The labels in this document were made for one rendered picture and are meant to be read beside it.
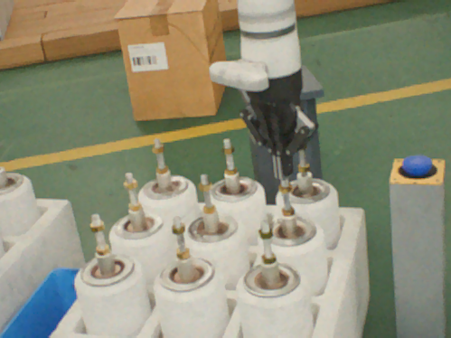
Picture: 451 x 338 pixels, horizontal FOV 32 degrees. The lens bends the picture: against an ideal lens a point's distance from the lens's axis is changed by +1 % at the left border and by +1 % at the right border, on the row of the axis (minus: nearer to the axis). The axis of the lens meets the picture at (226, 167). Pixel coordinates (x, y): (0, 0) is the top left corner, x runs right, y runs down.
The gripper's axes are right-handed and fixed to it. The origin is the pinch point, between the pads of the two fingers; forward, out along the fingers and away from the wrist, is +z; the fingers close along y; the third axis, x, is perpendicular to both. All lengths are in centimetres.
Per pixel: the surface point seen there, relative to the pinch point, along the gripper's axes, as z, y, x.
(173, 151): 36, 80, -41
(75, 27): 28, 181, -81
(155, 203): 11.2, 24.4, 5.5
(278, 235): 10.7, 0.6, 1.7
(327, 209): 12.1, 1.1, -9.7
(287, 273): 10.6, -6.8, 8.0
